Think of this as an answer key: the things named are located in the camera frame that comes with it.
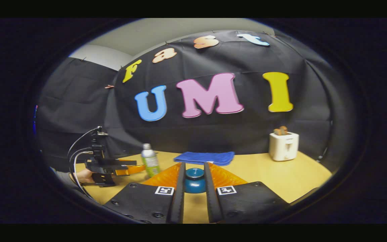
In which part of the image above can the blue folded towel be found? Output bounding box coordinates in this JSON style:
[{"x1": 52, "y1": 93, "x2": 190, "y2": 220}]
[{"x1": 174, "y1": 151, "x2": 235, "y2": 167}]

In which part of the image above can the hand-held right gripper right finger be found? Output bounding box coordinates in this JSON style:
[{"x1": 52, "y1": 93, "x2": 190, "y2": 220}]
[{"x1": 204, "y1": 162, "x2": 290, "y2": 224}]

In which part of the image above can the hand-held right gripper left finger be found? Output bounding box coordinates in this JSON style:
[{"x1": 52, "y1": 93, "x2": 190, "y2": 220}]
[{"x1": 103, "y1": 162, "x2": 186, "y2": 224}]

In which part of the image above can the white toaster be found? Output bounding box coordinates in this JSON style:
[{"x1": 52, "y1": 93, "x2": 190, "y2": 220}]
[{"x1": 268, "y1": 131, "x2": 300, "y2": 162}]

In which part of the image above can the silver green water bottle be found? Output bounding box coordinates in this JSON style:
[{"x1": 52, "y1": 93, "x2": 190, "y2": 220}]
[{"x1": 141, "y1": 143, "x2": 161, "y2": 178}]

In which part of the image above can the black backdrop cloth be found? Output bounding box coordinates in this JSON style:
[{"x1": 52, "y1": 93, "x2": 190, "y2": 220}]
[{"x1": 36, "y1": 30, "x2": 352, "y2": 172}]

